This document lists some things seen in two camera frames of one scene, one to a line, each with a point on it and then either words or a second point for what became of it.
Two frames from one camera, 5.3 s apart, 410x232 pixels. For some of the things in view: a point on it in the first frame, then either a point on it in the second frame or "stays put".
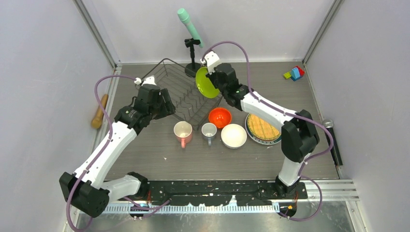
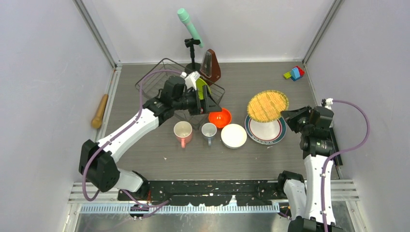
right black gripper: [212, 74] to [291, 116]
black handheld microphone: [335, 152] stays put
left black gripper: [169, 108] to [208, 105]
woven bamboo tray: [261, 128] to [266, 106]
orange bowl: [220, 116] stays put
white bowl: [233, 136] stays put
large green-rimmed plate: [261, 131] stays put
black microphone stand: [191, 69] stays put
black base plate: [217, 192] stays put
